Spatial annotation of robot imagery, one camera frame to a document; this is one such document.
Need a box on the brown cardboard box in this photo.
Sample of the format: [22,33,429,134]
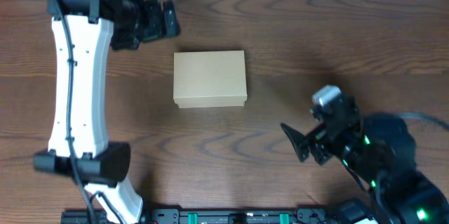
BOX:
[173,51,248,108]

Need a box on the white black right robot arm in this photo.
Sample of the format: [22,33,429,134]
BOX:
[281,94,448,223]

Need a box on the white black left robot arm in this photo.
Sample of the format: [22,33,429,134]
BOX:
[33,0,180,223]

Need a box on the black mounting rail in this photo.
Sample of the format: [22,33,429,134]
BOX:
[61,208,351,224]

